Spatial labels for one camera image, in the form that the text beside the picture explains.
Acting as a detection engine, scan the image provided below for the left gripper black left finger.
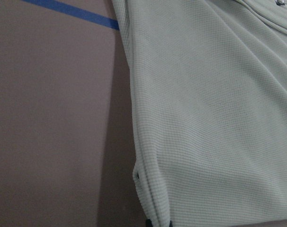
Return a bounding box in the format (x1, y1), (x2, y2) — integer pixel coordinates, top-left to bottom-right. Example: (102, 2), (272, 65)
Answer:
(145, 219), (153, 227)

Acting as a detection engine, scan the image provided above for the olive green long-sleeve shirt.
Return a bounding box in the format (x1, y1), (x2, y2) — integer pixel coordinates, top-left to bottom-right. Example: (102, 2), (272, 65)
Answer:
(113, 0), (287, 227)

